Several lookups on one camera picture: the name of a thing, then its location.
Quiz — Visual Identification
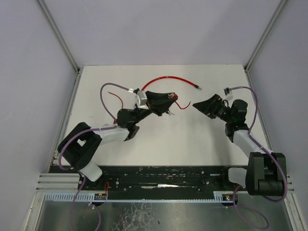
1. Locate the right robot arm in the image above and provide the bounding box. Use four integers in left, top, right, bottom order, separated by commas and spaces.
193, 94, 287, 201

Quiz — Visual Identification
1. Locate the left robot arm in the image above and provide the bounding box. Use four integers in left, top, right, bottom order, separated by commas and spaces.
57, 90, 178, 182

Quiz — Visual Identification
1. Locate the left aluminium frame post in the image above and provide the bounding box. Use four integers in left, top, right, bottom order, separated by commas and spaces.
37, 0, 81, 73

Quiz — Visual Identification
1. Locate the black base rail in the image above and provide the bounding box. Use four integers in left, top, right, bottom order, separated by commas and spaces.
48, 165, 280, 200

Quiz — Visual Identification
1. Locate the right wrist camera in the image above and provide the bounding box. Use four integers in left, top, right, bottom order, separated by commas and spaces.
223, 87, 233, 101

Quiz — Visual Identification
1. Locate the thick red cable lock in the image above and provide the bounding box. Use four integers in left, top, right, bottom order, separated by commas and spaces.
141, 76, 202, 91

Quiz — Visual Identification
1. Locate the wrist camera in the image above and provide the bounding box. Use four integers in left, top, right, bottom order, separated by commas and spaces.
223, 87, 233, 101
134, 89, 147, 109

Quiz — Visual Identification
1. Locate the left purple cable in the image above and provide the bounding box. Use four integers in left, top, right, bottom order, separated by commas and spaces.
58, 83, 135, 231

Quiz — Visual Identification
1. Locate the right aluminium frame post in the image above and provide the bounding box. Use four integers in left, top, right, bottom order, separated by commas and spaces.
244, 0, 289, 73

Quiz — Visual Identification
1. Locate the aluminium frame post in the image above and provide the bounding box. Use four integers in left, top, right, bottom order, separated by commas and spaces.
37, 0, 81, 73
244, 0, 289, 73

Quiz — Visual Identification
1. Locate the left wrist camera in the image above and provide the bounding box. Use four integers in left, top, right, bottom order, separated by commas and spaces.
134, 89, 147, 109

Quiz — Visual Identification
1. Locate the grey slotted cable duct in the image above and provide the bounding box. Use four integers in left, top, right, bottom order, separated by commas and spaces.
45, 190, 233, 204

